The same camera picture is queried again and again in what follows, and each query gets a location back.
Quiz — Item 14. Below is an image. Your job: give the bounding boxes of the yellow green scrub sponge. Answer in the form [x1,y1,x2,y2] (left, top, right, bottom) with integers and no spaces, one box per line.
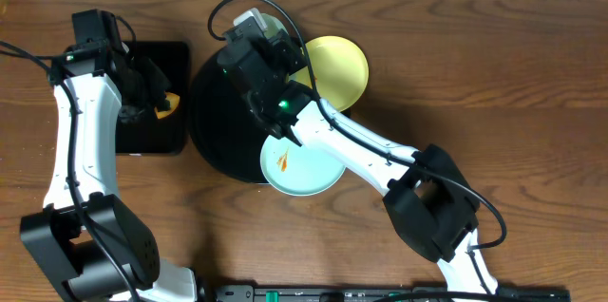
[154,92,181,120]

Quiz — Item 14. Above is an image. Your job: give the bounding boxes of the mint green plate with stain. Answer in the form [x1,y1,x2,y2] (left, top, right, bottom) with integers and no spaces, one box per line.
[261,13,288,39]

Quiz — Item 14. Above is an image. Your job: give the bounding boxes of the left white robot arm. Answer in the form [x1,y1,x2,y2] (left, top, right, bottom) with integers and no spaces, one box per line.
[20,9,198,301]

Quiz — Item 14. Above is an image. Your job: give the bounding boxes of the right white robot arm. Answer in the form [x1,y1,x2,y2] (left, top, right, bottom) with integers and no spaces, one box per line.
[218,9,498,294]

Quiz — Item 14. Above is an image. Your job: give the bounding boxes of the black rectangular tray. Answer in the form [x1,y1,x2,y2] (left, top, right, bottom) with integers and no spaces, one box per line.
[116,41,191,155]

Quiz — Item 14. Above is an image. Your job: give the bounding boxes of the black round tray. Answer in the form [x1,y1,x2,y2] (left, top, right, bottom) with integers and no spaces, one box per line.
[187,38,352,185]

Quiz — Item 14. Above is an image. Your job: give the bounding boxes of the yellow plate with stain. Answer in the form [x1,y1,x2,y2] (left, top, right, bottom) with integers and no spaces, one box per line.
[306,36,369,111]

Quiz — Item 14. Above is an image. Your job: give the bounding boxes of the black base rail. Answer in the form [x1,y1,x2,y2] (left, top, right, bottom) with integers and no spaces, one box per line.
[215,285,572,302]

